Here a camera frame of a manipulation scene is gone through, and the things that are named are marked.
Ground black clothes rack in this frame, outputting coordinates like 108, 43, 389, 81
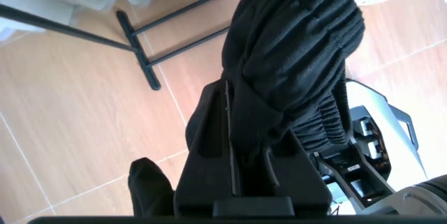
0, 0, 263, 91

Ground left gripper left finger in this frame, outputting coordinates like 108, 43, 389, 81
173, 79, 242, 218

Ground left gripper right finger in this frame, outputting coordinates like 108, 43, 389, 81
264, 128, 333, 218

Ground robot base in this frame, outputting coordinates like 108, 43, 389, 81
309, 79, 447, 217

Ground black shorts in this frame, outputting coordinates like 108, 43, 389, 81
127, 0, 367, 218

